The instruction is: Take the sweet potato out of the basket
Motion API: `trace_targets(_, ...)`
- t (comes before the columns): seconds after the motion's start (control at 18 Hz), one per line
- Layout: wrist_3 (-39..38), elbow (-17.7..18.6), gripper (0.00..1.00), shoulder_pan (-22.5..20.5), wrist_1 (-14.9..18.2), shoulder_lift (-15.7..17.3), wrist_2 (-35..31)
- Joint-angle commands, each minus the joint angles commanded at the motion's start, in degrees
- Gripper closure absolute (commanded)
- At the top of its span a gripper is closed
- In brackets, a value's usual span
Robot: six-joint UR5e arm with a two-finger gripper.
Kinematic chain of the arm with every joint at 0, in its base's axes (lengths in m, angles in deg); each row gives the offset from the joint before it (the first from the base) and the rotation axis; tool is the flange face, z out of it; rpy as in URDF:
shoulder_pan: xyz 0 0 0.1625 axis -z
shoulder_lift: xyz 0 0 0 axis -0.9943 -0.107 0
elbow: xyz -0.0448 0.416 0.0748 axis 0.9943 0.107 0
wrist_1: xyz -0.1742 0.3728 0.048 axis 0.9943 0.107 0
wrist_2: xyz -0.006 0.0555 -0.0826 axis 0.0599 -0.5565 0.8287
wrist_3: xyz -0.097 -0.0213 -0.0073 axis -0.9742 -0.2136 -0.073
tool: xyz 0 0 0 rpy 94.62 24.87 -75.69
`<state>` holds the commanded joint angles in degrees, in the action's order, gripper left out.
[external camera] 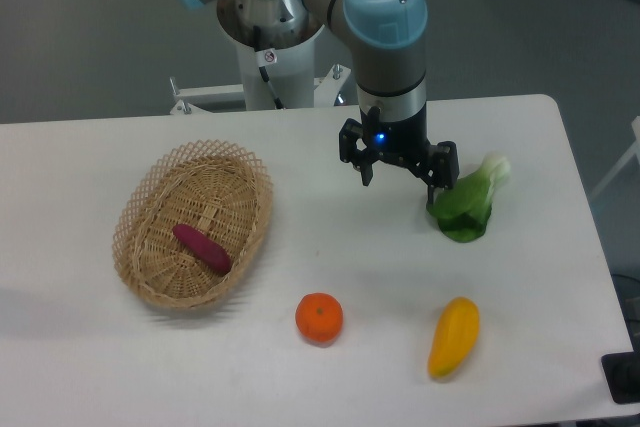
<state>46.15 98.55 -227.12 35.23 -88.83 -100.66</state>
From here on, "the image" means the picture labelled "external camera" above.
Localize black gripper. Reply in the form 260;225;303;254
338;105;459;202

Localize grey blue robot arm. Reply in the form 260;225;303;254
182;0;459;191

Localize oval wicker basket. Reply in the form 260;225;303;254
112;140;273;310

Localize purple sweet potato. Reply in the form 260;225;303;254
172;224;232;275

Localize green bok choy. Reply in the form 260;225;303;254
426;152;511;243

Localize orange tangerine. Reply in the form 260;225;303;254
295;292;344;344

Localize yellow mango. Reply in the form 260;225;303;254
427;297;480;380

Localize white furniture leg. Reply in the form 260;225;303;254
589;117;640;203

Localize black device at table edge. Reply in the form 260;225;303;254
601;351;639;405

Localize white metal base frame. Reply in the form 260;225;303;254
169;63;357;115

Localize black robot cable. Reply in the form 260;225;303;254
251;25;286;111

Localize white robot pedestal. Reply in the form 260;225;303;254
216;0;323;111

